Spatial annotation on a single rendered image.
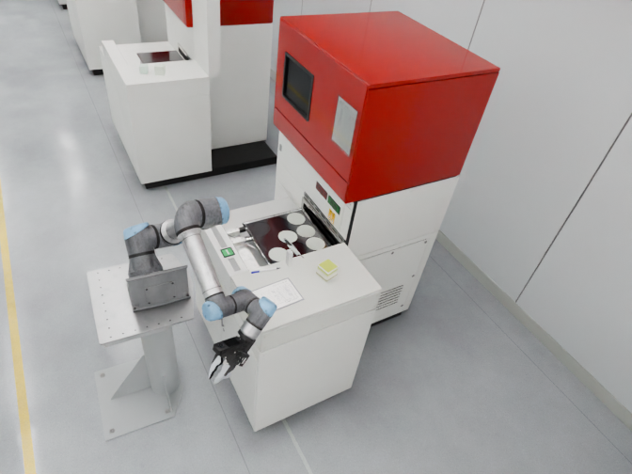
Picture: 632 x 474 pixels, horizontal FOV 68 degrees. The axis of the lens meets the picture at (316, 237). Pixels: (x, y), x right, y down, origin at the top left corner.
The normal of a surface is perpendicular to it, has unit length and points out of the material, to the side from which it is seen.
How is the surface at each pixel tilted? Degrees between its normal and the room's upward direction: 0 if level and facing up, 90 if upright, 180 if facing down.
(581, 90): 90
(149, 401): 0
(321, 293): 0
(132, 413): 0
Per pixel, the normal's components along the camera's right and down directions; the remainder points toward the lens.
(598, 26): -0.87, 0.25
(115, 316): 0.12, -0.74
